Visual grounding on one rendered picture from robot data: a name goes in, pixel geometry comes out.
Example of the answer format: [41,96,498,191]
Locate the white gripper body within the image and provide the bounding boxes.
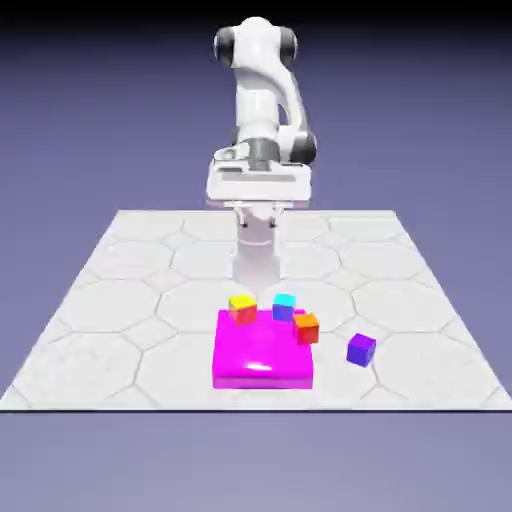
[205,158,313,210]

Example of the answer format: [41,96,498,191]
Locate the small cyan cube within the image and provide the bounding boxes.
[272,292,298,324]

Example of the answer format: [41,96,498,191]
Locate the small yellow cube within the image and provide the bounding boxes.
[227,294,258,326]

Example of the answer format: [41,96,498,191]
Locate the small orange cube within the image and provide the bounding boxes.
[292,312,321,346]

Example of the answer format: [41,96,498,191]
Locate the small purple cube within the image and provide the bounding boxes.
[345,332,378,369]

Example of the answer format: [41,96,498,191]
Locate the large magenta box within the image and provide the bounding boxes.
[212,308,314,390]

